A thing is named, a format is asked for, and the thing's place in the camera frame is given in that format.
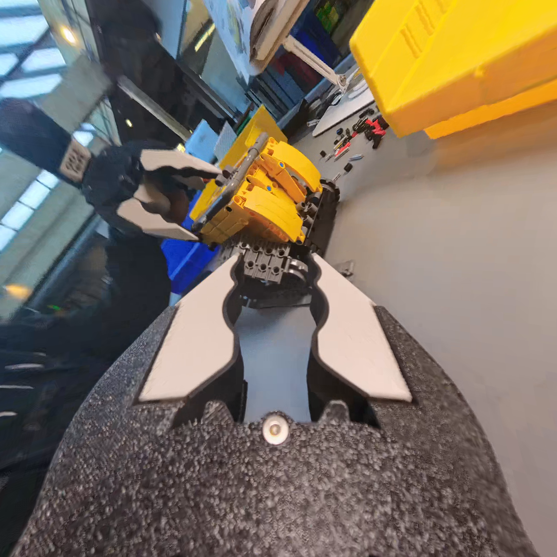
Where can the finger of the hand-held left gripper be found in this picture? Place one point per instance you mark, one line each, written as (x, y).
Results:
(174, 161)
(148, 219)

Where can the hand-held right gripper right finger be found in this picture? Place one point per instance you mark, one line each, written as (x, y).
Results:
(357, 348)

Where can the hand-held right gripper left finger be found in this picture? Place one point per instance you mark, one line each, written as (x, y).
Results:
(191, 348)

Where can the black yellow toy brick vehicle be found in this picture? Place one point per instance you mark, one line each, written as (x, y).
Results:
(269, 204)

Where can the grey track link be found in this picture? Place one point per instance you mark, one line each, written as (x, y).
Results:
(348, 266)

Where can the light grey desk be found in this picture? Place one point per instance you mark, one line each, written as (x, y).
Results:
(457, 283)

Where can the person's left hand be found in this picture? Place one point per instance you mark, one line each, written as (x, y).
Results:
(180, 206)

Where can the blue plastic bin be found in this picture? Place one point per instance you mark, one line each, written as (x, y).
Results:
(187, 261)

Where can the yellow plastic bin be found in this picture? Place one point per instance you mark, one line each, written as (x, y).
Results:
(457, 52)
(256, 130)
(500, 113)

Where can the rack of coloured storage bins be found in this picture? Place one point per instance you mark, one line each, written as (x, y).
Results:
(283, 87)

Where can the building instruction booklet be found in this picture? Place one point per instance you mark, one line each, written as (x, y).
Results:
(235, 21)

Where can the wooden booklet stand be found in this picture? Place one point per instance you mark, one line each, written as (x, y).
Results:
(313, 61)

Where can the white base board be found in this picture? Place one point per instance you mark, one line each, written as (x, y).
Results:
(343, 113)

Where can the cluster of small brick parts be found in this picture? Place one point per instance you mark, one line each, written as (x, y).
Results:
(370, 128)

